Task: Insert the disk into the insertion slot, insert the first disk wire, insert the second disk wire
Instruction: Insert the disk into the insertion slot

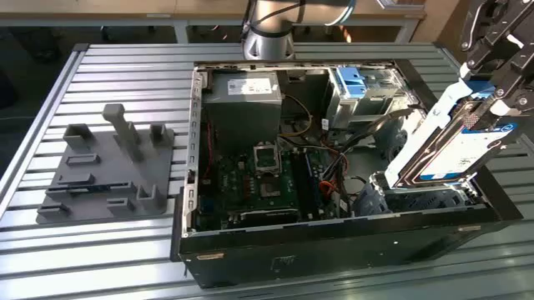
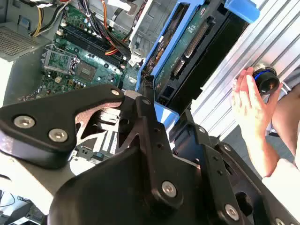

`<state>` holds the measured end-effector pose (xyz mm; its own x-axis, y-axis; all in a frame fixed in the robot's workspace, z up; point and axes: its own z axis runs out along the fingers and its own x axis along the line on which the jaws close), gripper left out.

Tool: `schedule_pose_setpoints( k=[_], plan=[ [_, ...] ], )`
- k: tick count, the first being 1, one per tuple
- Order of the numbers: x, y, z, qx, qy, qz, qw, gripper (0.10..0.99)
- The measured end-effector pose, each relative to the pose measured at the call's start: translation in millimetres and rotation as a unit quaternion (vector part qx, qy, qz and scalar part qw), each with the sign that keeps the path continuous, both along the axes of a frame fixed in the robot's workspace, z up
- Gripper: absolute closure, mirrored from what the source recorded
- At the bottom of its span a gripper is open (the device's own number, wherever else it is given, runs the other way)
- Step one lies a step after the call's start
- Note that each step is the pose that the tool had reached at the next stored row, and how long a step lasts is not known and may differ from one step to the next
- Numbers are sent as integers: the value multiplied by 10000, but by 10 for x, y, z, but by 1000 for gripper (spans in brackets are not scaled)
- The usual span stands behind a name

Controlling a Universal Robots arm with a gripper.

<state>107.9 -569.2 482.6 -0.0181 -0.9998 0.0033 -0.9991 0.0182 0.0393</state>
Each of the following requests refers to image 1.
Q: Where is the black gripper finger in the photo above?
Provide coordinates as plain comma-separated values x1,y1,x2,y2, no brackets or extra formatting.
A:
459,0,521,76
464,43,534,131

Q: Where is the hard disk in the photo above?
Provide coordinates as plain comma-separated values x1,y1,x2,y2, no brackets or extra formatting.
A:
382,62,520,190

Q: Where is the disk bay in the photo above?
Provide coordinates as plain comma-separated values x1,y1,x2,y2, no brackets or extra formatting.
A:
353,171,489,217

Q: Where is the blue RAM slot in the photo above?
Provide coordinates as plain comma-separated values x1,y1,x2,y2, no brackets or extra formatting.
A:
302,149,322,206

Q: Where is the black RAM slot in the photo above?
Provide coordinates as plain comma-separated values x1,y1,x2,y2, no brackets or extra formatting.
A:
289,148,314,220

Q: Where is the silver metal drive cage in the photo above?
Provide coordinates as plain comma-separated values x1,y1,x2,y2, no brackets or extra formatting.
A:
325,66,413,133

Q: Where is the blue plastic drive carrier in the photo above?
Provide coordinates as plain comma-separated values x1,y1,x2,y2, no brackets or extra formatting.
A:
334,66,368,99

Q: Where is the grey power supply unit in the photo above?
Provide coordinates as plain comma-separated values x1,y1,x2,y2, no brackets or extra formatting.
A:
201,71,285,154

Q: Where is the CPU socket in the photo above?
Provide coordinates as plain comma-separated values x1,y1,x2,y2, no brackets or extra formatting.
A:
252,142,284,174

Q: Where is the square chipset heatsink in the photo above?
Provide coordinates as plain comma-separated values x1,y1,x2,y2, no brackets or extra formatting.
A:
258,182,281,198

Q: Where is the black open PC case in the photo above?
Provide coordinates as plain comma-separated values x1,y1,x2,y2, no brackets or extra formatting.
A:
169,57,524,290

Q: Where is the black graphics card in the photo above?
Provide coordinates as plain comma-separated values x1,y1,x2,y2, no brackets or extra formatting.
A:
236,208,300,224

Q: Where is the green motherboard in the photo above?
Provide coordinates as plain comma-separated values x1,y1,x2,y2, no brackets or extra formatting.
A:
194,146,348,233

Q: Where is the grey parts rack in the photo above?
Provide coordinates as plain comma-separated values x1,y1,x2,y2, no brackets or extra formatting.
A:
35,104,176,225

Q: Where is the black flat cable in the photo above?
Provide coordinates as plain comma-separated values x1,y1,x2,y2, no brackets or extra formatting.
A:
336,107,413,154

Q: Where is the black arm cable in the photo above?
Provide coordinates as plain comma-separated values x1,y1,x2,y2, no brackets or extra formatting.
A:
240,0,312,41

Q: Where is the yellow wire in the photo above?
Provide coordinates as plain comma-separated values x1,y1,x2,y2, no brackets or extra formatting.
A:
277,93,314,138

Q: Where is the black orange wire bundle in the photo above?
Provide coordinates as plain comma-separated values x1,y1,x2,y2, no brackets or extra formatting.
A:
318,149,350,188

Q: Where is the orange cable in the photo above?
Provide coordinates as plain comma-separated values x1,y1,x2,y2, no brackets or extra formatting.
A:
317,180,334,201

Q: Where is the white desk frame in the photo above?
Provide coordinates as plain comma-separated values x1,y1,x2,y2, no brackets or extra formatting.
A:
0,11,423,44

